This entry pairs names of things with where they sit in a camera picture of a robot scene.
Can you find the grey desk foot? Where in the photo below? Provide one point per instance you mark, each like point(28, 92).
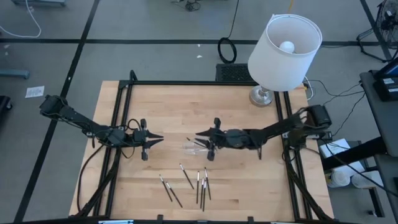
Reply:
point(38, 2)
point(14, 74)

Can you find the clear acrylic organizer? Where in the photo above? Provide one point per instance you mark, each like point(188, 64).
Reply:
point(192, 151)

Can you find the black power box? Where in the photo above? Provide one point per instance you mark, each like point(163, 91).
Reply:
point(327, 135)

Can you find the black aluminium table frame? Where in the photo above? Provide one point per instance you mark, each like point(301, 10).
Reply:
point(186, 83)

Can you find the black table clamp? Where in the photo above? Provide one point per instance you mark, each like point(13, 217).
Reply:
point(160, 218)
point(250, 219)

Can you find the black blending brush pale tip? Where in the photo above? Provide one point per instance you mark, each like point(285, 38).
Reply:
point(191, 140)

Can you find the black grid floor vent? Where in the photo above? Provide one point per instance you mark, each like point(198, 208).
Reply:
point(231, 73)

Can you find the white shade table lamp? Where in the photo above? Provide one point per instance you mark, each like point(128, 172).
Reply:
point(280, 71)

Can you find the thin black eyeliner brush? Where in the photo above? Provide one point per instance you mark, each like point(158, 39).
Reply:
point(174, 195)

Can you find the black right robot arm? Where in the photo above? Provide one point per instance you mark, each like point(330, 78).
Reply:
point(273, 127)

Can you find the black angled makeup brush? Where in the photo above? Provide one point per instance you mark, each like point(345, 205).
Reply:
point(197, 187)

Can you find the black labelled device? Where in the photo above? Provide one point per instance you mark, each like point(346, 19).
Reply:
point(385, 91)

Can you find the black curved corner bracket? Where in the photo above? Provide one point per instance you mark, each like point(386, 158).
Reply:
point(132, 74)

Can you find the grey side cart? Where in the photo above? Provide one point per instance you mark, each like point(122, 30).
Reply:
point(377, 118)

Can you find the black floor fan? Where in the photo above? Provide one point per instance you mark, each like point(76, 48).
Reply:
point(387, 18)

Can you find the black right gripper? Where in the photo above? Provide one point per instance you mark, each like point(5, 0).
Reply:
point(220, 138)

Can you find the white paper sheet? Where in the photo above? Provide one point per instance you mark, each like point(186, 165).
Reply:
point(35, 92)

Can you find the white paper towel roll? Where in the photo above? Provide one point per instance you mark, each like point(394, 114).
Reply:
point(367, 180)
point(340, 179)

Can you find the black cart base beam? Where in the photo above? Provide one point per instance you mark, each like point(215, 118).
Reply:
point(351, 154)

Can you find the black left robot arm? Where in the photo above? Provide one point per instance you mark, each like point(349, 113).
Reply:
point(74, 116)

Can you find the white cardboard box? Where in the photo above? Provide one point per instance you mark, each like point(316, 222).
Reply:
point(334, 148)

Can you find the black laptop blue screen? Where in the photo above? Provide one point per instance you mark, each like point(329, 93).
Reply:
point(390, 70)

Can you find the black makeup brush silver ferrule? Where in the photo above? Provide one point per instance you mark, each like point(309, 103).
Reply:
point(166, 188)
point(207, 183)
point(204, 196)

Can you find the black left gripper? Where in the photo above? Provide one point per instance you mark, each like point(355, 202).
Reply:
point(140, 138)

